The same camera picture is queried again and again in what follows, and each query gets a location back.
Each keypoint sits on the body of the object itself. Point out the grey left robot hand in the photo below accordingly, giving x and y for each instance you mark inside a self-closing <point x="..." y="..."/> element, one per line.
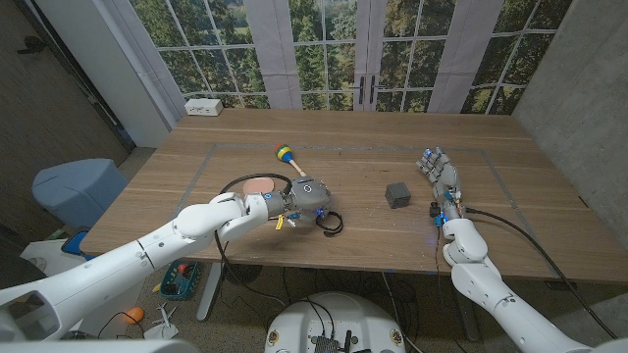
<point x="309" y="192"/>

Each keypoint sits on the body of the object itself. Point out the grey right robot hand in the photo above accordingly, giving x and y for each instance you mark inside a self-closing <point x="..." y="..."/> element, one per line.
<point x="444" y="174"/>

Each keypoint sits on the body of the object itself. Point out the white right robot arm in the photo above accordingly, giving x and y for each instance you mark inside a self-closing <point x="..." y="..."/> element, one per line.
<point x="495" y="294"/>

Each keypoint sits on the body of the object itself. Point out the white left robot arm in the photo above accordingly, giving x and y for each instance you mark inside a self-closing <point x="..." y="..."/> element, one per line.
<point x="108" y="265"/>

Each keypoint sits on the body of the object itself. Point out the colourful wooden maraca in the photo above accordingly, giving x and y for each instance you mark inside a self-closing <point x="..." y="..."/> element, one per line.
<point x="283" y="153"/>

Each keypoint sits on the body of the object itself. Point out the black block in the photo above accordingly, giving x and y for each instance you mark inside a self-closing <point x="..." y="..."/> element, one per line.
<point x="397" y="195"/>

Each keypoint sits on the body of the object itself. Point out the pink round disc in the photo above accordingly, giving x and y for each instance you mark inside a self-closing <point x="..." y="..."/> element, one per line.
<point x="257" y="186"/>

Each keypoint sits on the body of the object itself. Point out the black round floor fan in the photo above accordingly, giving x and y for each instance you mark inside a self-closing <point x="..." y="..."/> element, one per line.
<point x="243" y="273"/>

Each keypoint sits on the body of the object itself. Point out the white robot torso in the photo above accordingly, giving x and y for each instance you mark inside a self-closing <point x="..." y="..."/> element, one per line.
<point x="343" y="314"/>

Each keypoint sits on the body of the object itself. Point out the white power box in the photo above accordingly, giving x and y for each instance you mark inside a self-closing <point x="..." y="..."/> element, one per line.
<point x="203" y="106"/>

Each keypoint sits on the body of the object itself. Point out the white table leg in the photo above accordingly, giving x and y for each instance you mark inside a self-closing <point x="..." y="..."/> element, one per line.
<point x="211" y="294"/>

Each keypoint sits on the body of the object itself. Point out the printed window backdrop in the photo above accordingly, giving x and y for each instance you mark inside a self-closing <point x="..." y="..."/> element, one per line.
<point x="275" y="49"/>

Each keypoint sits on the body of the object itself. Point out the grey table leg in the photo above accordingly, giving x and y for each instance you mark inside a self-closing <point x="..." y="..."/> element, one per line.
<point x="470" y="321"/>

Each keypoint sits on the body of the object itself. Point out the teal basket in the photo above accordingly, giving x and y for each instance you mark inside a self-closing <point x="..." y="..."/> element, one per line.
<point x="179" y="284"/>

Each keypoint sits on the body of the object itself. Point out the white toy airplane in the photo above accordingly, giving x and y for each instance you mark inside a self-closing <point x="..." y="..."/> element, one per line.
<point x="164" y="321"/>

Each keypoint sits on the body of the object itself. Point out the orange ball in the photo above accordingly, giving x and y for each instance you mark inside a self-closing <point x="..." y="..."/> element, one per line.
<point x="134" y="315"/>

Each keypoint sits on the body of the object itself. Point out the blue-grey ottoman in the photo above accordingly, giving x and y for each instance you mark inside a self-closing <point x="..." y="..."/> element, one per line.
<point x="78" y="191"/>

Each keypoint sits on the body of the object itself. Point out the blue flat object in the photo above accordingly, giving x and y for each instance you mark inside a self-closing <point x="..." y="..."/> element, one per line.
<point x="73" y="243"/>

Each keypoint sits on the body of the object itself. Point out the white floor platform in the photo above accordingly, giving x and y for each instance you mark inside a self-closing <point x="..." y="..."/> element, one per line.
<point x="44" y="255"/>

